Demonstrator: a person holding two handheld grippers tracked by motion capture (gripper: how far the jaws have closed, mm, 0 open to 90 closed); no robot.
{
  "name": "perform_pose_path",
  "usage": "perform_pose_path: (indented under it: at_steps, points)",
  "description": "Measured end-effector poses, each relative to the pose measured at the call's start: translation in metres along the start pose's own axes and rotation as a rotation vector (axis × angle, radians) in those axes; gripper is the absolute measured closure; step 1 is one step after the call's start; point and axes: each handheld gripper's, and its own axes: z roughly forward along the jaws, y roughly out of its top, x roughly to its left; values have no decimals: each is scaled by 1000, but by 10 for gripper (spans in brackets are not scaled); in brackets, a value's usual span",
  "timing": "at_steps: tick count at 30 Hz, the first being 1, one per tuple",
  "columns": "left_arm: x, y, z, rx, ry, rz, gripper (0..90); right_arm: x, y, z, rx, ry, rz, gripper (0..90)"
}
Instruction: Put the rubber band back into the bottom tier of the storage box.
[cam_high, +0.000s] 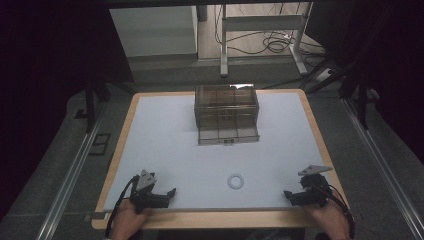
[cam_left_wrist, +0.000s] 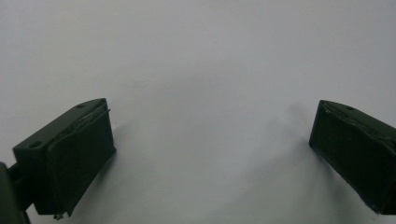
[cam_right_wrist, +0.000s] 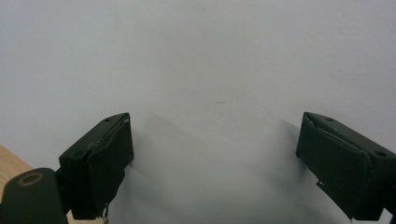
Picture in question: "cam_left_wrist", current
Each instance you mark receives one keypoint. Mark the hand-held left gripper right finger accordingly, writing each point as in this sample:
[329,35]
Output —
[355,146]

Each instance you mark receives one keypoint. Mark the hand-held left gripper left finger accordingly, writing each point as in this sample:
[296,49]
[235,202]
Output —
[67,155]

